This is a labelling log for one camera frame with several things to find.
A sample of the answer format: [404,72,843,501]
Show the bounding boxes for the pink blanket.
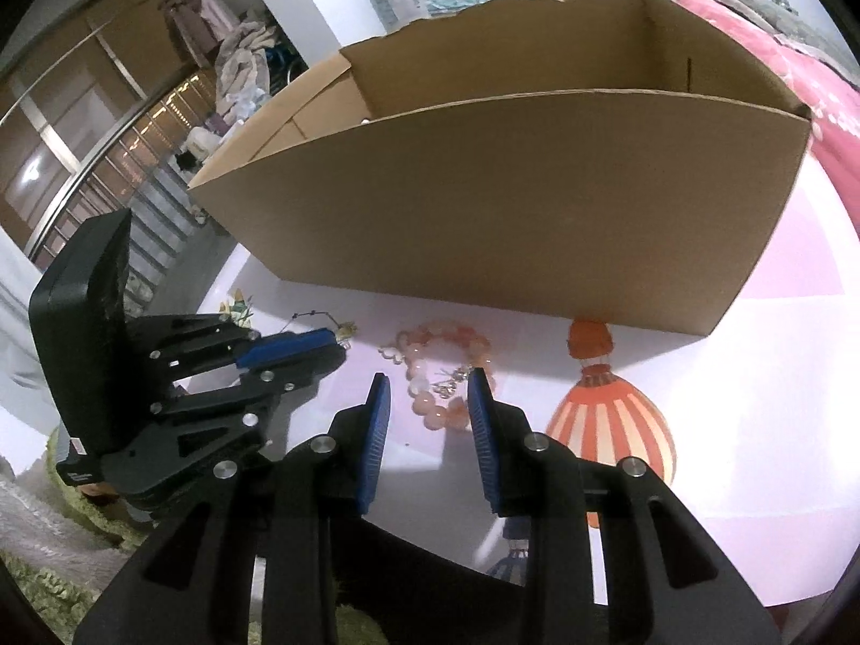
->
[672,0,860,238]

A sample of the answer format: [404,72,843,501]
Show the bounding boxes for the white jug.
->
[184,127,224,163]

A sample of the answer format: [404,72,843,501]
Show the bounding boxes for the pink orange bead bracelet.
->
[396,324,499,432]

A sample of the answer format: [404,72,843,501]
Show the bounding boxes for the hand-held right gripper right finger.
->
[467,368,786,645]

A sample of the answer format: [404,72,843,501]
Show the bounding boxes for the white green fluffy cloth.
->
[0,426,172,645]

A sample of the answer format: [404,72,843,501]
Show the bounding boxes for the hanging pink clothes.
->
[157,0,238,69]

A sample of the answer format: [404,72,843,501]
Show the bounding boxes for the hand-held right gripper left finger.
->
[73,372,392,645]

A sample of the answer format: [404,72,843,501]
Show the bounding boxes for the metal window railing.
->
[0,74,224,271]

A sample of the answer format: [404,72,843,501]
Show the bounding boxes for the cardboard box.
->
[187,0,814,338]

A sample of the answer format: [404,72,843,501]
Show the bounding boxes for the pile of clothes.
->
[215,10,298,123]

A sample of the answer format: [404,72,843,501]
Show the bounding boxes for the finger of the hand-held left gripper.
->
[99,355,347,520]
[127,312,348,378]

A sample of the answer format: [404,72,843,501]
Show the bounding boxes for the grey blanket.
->
[712,0,835,63]

